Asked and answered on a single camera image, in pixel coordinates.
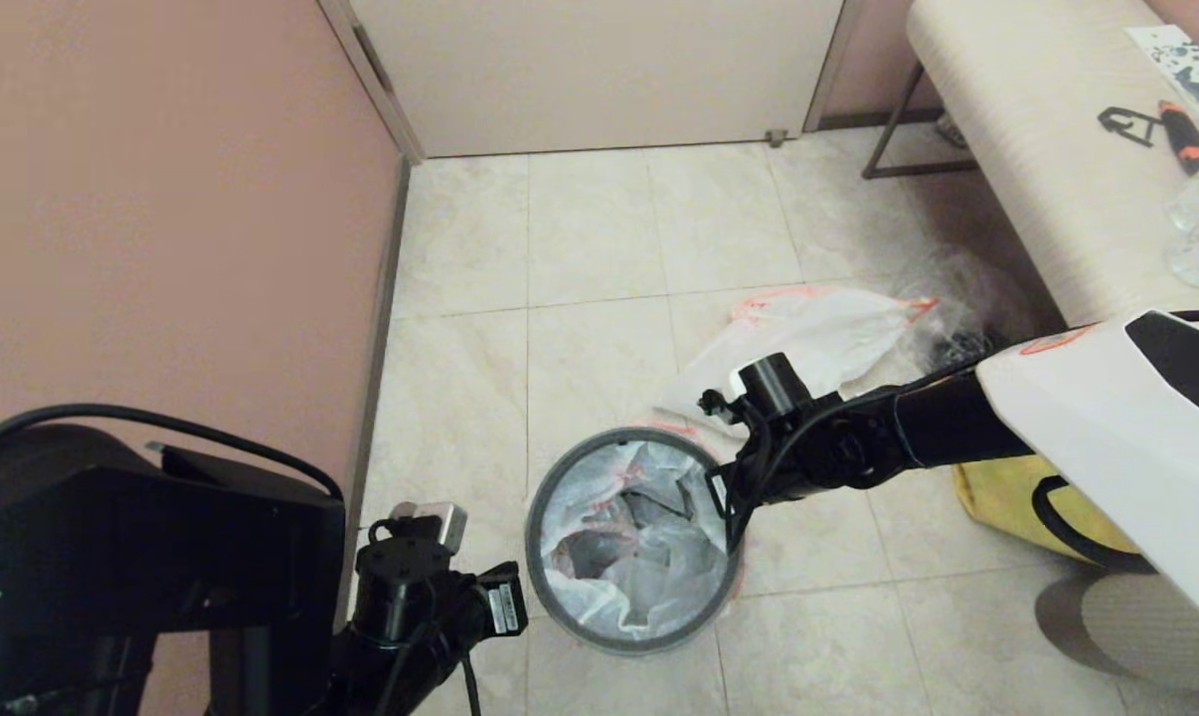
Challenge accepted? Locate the yellow fabric tote bag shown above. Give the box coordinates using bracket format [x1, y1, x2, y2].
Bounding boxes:
[952, 457, 1147, 566]

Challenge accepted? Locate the fresh white red-print trash bag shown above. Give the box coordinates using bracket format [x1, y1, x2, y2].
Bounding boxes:
[540, 423, 747, 637]

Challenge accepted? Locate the white door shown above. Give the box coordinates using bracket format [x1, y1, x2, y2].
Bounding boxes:
[346, 0, 844, 160]

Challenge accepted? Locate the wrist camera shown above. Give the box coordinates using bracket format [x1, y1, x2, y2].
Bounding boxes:
[697, 353, 816, 427]
[354, 502, 469, 637]

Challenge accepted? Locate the grey bin retaining ring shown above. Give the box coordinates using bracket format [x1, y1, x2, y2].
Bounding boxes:
[525, 428, 743, 655]

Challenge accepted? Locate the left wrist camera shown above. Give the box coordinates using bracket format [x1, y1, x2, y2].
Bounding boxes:
[354, 502, 469, 637]

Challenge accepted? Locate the black hook clip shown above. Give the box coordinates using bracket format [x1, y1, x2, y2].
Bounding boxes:
[1097, 107, 1160, 150]

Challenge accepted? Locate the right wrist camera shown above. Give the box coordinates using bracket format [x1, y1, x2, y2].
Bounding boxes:
[697, 353, 816, 427]

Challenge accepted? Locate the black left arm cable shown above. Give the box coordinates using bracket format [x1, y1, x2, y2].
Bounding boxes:
[0, 403, 481, 716]

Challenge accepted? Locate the printed black white paper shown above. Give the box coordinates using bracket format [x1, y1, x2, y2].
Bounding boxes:
[1124, 26, 1199, 115]

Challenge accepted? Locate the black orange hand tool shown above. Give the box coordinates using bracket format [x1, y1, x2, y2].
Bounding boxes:
[1156, 101, 1199, 178]

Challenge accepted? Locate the white ribbed cylinder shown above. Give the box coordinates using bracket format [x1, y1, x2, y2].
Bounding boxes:
[1035, 572, 1199, 697]

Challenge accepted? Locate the light wood-grain table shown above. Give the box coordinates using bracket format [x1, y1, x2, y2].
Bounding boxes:
[861, 0, 1199, 329]

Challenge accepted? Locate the used white red-print trash bag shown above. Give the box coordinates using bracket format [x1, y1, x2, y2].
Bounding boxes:
[659, 286, 941, 439]

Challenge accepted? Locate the clear bag of dark parts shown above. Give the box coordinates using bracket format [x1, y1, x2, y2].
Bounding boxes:
[903, 249, 1043, 364]

